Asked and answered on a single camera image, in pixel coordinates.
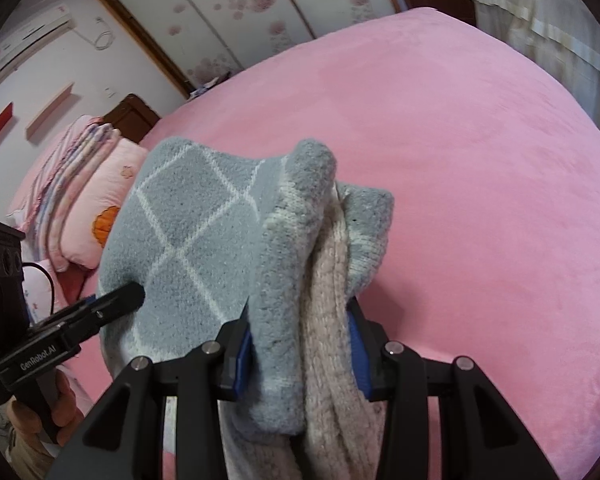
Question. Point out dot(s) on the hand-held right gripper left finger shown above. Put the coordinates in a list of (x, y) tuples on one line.
[(242, 360)]

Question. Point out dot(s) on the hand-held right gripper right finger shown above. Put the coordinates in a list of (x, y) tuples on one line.
[(360, 360)]

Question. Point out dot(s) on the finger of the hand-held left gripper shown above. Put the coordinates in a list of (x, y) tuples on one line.
[(120, 297), (87, 302)]

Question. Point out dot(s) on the grey diamond knit sweater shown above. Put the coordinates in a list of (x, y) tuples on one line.
[(190, 220)]

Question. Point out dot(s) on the person's left hand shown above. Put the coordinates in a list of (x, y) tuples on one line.
[(22, 425)]

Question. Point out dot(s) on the pink cartoon pillow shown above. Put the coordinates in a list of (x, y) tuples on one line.
[(110, 185)]

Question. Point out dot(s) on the folded striped quilt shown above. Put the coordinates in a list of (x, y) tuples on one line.
[(65, 160)]

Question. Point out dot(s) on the dark wooden headboard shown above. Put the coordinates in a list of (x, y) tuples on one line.
[(132, 117)]

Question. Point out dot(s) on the pink bed blanket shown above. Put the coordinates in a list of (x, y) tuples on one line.
[(455, 160)]

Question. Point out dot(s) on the white air conditioner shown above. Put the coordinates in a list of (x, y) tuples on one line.
[(25, 40)]

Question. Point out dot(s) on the floral sliding wardrobe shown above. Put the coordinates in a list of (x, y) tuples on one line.
[(230, 10)]

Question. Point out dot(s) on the pink wall shelf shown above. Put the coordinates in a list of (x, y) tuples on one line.
[(50, 110)]

